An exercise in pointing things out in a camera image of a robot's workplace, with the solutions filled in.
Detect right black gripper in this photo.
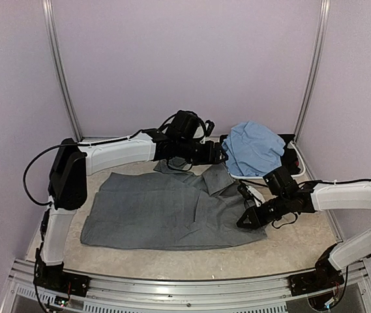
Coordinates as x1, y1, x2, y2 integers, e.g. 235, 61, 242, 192
236, 193, 290, 230

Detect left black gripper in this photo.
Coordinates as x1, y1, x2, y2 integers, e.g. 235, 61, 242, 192
178, 137, 229, 166

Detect grey long sleeve shirt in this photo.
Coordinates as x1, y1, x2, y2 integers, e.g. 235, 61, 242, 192
80, 162, 267, 250

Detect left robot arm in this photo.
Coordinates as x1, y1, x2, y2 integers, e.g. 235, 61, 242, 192
35, 110, 228, 290

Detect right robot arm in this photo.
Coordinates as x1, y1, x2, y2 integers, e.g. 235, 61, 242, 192
237, 166, 371, 290

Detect light blue shirt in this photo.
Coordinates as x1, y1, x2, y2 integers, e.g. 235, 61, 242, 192
222, 121, 285, 177

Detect white plastic bin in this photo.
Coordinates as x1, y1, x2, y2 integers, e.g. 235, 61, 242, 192
230, 139, 306, 181

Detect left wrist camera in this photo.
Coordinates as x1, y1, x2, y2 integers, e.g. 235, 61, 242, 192
194, 120, 215, 143

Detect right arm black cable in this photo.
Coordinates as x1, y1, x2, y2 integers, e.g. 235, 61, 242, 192
237, 175, 371, 229

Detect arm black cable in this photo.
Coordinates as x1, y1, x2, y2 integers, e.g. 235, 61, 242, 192
237, 175, 371, 229
22, 110, 207, 207

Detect front aluminium rail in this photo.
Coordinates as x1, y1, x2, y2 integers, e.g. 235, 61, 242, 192
0, 260, 371, 312

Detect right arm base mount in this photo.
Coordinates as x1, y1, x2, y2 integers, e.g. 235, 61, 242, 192
288, 270, 344, 297

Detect right aluminium frame post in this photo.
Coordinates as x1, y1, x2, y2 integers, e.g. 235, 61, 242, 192
294, 0, 331, 143

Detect aluminium frame post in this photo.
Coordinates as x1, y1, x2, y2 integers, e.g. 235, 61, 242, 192
294, 0, 331, 143
41, 0, 83, 142

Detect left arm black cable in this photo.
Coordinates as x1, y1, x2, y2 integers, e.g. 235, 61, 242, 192
22, 110, 207, 207

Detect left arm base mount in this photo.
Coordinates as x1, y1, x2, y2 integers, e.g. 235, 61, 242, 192
33, 272, 91, 297

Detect left aluminium frame post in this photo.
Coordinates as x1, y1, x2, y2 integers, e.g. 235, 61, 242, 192
41, 0, 83, 142

